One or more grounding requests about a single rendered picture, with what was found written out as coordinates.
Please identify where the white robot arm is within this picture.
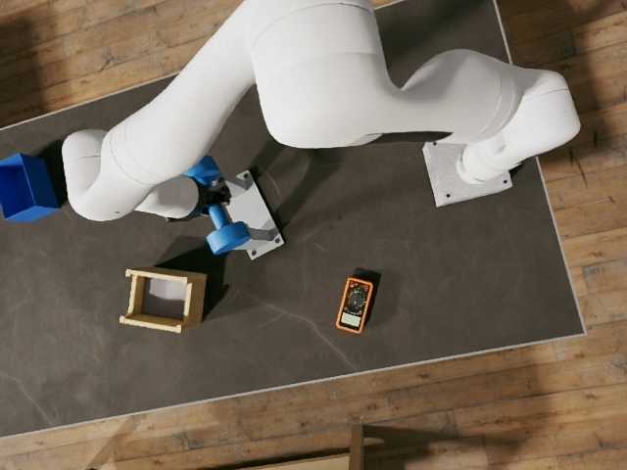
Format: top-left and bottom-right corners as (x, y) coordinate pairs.
(63, 0), (581, 221)

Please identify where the blue open bin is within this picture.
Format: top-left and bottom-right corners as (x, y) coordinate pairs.
(0, 154), (59, 221)

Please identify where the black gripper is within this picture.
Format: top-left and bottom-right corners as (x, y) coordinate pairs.
(165, 176), (232, 223)

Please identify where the small open wooden crate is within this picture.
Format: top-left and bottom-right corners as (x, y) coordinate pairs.
(120, 266), (206, 333)

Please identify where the white bolted cradle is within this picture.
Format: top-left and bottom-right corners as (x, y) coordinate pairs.
(217, 164), (284, 260)

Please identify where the orange digital multimeter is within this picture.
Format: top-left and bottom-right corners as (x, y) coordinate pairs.
(336, 276), (373, 333)

